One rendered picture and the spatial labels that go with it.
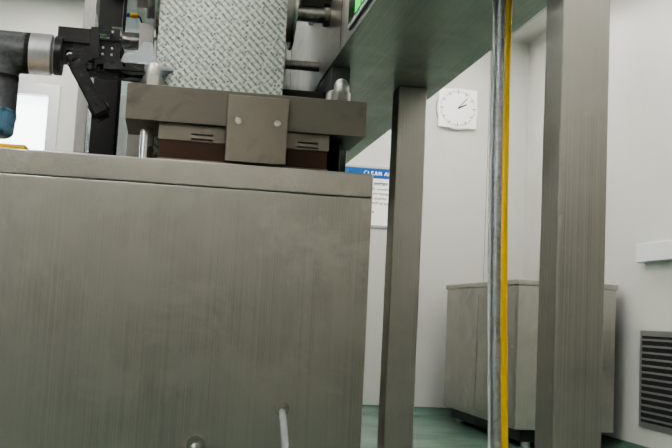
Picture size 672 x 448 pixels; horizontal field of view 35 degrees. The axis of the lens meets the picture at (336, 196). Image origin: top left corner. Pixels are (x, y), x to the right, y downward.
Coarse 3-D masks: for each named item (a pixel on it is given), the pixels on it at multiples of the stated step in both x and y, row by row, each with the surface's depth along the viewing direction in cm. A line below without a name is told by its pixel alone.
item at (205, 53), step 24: (168, 24) 194; (192, 24) 195; (216, 24) 196; (240, 24) 197; (264, 24) 197; (168, 48) 194; (192, 48) 195; (216, 48) 196; (240, 48) 196; (264, 48) 197; (192, 72) 194; (216, 72) 195; (240, 72) 196; (264, 72) 196
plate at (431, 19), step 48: (336, 0) 198; (384, 0) 158; (432, 0) 157; (480, 0) 156; (528, 0) 154; (336, 48) 194; (384, 48) 186; (432, 48) 184; (480, 48) 183; (384, 96) 226
